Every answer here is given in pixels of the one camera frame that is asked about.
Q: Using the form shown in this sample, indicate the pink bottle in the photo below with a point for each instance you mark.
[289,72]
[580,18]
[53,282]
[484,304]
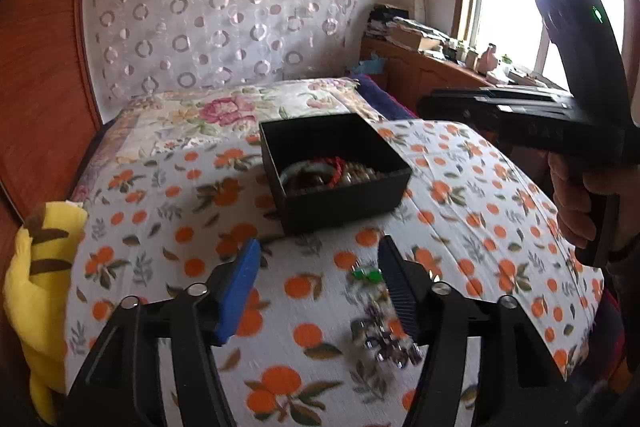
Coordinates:
[487,59]

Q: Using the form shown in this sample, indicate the person's right hand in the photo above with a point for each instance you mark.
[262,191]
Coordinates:
[570,202]

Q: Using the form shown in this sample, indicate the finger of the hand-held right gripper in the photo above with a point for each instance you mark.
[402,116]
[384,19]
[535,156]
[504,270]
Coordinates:
[460,114]
[500,95]

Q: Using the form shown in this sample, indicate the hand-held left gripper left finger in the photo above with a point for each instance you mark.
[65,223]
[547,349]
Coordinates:
[240,292]

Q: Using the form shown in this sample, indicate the orange fruit print cloth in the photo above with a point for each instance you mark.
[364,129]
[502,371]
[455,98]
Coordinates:
[150,207]

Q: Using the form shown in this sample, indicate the floral bedsheet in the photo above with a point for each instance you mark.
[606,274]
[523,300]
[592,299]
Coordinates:
[210,117]

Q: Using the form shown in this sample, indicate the dark blue blanket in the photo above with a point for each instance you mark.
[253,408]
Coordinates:
[385,99]

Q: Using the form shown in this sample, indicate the green jade bangle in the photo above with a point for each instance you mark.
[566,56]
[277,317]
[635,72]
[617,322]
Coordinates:
[292,169]

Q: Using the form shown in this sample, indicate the brown wooden cabinet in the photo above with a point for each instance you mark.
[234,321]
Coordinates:
[425,72]

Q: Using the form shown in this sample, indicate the brown wooden wardrobe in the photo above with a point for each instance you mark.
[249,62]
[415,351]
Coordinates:
[40,82]

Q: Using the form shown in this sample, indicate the yellow plush toy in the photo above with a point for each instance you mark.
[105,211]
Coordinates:
[40,287]

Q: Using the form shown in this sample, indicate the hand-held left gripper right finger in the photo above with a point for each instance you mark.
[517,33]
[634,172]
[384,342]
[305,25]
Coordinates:
[400,297]

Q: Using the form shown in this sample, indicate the cardboard box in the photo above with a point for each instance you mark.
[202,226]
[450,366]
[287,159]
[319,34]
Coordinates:
[415,41]

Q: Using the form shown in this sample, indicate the blue paper bag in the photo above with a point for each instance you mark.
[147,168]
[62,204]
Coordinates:
[370,66]

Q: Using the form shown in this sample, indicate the black jewelry box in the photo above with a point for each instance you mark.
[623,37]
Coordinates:
[340,212]

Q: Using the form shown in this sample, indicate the pile of dark clothes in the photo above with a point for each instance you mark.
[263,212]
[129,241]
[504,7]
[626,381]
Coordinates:
[382,24]

